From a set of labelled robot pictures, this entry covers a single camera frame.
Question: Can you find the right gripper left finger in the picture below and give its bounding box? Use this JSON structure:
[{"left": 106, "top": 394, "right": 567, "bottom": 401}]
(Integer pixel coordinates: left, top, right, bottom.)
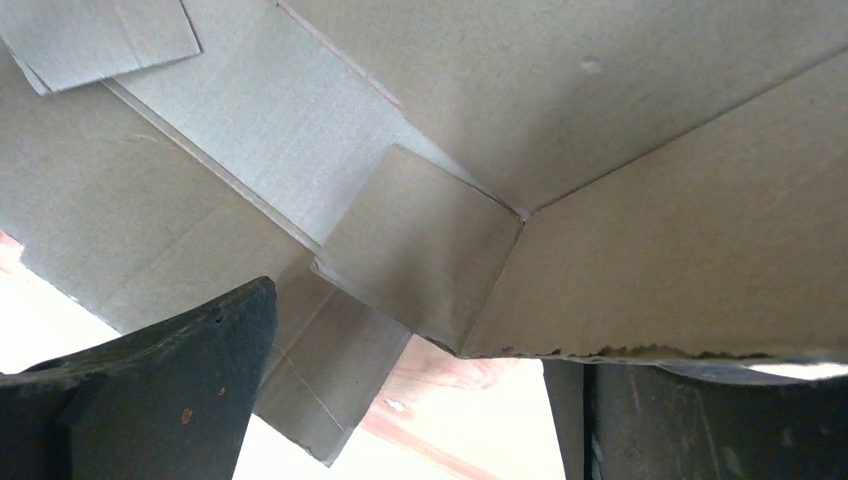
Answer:
[{"left": 1, "top": 276, "right": 277, "bottom": 479}]

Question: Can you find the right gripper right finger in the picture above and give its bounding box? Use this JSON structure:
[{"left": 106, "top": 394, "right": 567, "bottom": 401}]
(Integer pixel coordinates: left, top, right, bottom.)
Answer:
[{"left": 543, "top": 359, "right": 847, "bottom": 479}]

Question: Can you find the cardboard box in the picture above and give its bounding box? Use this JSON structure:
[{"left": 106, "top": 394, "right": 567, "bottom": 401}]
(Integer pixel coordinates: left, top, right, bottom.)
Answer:
[{"left": 1, "top": 1, "right": 847, "bottom": 464}]

